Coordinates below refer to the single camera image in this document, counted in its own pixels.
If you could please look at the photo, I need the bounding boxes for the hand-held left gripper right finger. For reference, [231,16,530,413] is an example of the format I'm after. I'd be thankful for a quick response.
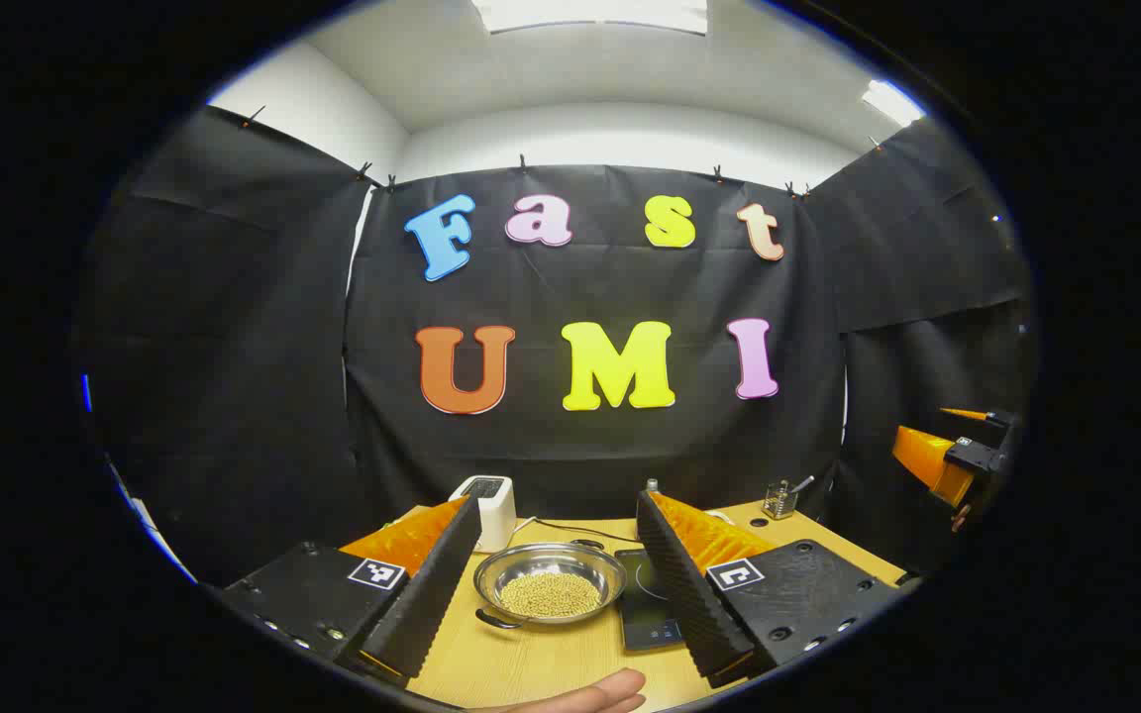
[636,489,900,690]

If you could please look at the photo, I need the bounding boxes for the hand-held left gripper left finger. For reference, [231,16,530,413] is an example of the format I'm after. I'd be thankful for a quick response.
[219,495,483,684]

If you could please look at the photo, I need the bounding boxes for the black induction cooktop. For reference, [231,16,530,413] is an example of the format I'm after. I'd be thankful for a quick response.
[613,548,687,653]

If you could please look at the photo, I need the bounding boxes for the stainless steel pot black handles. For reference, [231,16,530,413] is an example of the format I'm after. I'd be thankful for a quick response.
[474,542,628,631]

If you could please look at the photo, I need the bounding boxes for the white toaster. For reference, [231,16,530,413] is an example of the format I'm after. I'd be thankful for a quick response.
[449,475,517,554]

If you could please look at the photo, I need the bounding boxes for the pile of soybeans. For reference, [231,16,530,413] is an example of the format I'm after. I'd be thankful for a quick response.
[499,572,603,620]

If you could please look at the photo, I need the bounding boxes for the black backdrop cloth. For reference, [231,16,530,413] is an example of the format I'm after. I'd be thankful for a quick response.
[75,104,1037,585]

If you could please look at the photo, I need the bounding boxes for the ceiling light panel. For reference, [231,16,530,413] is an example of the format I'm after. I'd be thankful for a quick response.
[863,79,928,128]
[471,0,710,37]

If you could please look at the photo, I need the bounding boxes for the black power cable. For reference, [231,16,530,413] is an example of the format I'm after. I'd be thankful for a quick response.
[516,515,641,544]

